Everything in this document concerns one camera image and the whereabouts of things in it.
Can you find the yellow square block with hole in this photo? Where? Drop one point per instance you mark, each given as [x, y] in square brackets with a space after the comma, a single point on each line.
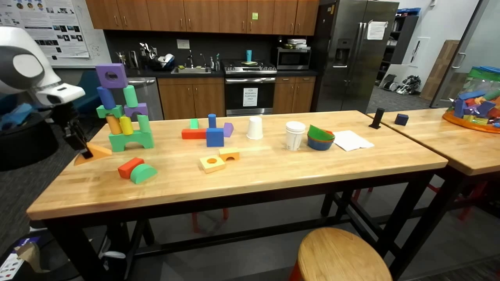
[211, 164]

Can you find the blue tilted foam block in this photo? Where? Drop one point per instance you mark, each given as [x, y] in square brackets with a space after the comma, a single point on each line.
[106, 97]

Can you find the blue cube foam block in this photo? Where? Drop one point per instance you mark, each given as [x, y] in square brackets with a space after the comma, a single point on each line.
[214, 138]

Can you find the stainless steel refrigerator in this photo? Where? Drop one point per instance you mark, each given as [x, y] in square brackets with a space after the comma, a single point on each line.
[347, 49]

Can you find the white upside-down cup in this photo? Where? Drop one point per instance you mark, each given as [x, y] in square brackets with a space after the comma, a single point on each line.
[254, 128]

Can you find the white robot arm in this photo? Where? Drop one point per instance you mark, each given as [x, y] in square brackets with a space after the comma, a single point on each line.
[25, 69]

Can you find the teal cup on stove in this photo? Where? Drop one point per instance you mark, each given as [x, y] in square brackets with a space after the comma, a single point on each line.
[248, 55]

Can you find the kitchen sink with faucet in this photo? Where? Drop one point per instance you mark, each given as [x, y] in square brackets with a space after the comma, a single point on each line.
[190, 67]

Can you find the purple square block with hole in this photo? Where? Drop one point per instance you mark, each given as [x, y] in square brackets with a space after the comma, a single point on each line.
[111, 75]

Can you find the orange cylinder foam block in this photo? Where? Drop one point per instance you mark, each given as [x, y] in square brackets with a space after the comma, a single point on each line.
[112, 125]

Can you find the yellow cylinder foam block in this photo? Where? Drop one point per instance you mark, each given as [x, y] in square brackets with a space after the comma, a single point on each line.
[125, 125]

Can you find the microwave oven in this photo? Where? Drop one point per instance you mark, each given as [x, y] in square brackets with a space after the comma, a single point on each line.
[292, 58]

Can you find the orange triangular foam block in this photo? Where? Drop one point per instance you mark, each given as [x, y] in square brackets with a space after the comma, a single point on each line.
[97, 150]

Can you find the stack of coloured bowls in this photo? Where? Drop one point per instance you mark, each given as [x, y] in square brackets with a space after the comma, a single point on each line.
[318, 139]

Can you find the white paper napkin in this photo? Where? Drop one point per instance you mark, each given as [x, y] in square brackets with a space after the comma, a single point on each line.
[350, 141]

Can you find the round wooden stool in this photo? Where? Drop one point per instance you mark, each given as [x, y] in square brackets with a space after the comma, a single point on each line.
[337, 255]

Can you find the red half-round foam block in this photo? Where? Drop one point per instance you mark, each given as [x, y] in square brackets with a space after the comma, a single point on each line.
[125, 169]

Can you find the small green cube block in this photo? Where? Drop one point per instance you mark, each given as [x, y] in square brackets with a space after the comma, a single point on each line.
[193, 124]

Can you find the purple half-round foam block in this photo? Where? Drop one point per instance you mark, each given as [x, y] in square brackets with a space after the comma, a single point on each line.
[228, 130]

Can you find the black table power post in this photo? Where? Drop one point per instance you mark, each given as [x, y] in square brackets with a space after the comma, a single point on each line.
[376, 119]

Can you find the white wall poster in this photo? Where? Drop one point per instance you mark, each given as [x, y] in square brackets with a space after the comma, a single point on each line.
[51, 24]

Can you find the red rectangular foam block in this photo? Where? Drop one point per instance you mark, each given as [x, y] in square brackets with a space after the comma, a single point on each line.
[198, 133]

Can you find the yellow arch foam block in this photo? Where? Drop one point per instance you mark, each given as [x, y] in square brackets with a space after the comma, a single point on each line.
[229, 153]

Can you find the black round ottoman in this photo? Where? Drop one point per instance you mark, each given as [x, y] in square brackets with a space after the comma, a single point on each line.
[26, 144]

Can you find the green half-round foam block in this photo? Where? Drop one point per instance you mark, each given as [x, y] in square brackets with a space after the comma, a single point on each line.
[142, 172]

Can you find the green bridge foam block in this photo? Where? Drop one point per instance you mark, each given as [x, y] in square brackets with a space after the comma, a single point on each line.
[142, 136]

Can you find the green notched foam block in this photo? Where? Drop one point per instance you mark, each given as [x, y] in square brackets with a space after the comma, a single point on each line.
[114, 111]

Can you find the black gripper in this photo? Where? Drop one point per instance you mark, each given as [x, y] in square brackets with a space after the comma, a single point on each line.
[65, 117]

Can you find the orange tray of toy blocks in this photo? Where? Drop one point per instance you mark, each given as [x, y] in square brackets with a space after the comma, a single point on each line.
[476, 110]

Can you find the green cylinder foam block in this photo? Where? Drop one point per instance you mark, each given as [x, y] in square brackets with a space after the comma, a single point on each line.
[129, 96]

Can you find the stainless steel oven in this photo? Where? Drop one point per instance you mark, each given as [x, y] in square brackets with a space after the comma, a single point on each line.
[248, 89]

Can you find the purple arch foam block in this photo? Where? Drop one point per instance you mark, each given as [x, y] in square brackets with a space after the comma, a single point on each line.
[139, 110]

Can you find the white paper cup stack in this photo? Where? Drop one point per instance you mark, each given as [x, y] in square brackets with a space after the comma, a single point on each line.
[293, 135]

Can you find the blue cylinder foam block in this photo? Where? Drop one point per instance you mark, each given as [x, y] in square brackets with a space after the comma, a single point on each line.
[211, 121]

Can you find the small dark blue cube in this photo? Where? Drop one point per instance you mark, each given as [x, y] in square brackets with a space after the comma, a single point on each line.
[401, 119]

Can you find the stainless steel dishwasher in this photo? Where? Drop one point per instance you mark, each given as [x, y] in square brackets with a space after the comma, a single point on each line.
[147, 92]

